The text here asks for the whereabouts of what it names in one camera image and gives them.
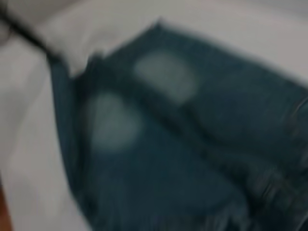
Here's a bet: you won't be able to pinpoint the blue denim shorts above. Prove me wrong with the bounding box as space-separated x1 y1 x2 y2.
47 20 308 231

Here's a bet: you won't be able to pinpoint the white table cloth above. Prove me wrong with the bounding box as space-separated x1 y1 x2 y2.
0 0 308 231

